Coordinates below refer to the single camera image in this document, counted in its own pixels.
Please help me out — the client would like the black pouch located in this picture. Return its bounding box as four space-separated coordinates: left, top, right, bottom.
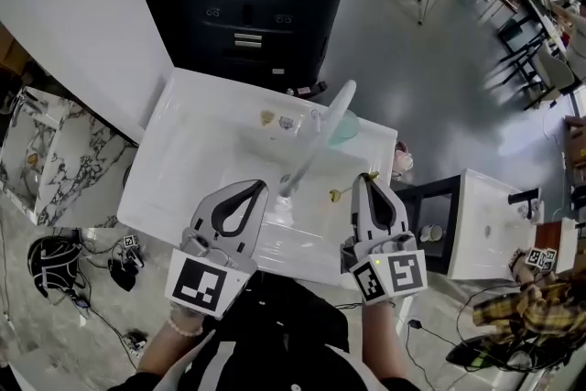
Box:
107 258 138 293

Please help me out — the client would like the black white-striped backpack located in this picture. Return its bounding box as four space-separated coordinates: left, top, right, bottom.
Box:
27 234 87 299

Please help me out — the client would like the person's right forearm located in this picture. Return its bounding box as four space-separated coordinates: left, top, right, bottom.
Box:
361 298 411 384

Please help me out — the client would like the white curved faucet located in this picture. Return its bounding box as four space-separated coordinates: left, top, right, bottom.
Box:
277 79 358 199

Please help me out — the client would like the white power strip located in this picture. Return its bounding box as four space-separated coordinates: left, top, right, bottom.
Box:
122 331 148 357

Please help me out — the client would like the white mug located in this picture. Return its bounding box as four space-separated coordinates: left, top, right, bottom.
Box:
419 223 445 244

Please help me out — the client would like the translucent teal cup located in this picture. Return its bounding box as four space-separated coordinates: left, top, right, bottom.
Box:
327 108 361 147

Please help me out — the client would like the marble patterned sink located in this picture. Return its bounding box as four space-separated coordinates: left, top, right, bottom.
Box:
0 85 139 229

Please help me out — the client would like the person's left forearm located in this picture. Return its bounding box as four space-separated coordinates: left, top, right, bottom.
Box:
136 301 205 381

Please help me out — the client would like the grey chair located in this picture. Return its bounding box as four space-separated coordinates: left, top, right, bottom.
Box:
524 45 576 111

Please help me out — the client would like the pink soft toy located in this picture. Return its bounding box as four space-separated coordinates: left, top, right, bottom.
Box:
392 140 415 178

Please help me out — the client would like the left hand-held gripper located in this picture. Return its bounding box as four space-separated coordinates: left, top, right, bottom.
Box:
164 179 270 320

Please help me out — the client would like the small white sink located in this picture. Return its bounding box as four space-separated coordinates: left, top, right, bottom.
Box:
446 168 547 282

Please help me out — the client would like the spare hand-held gripper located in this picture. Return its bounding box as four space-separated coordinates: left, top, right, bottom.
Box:
121 234 146 267

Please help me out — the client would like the pale beaded bracelet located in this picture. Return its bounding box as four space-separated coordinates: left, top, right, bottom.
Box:
166 316 204 338

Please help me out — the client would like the white ceramic sink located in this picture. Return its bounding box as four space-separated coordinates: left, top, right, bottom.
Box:
116 67 398 288

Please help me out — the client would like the black faucet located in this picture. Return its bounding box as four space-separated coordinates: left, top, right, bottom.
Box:
507 187 542 222

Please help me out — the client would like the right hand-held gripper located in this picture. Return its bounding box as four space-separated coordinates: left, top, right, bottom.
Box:
339 172 429 306

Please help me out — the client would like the person's black clothing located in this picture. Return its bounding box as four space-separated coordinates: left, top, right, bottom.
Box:
107 268 422 391

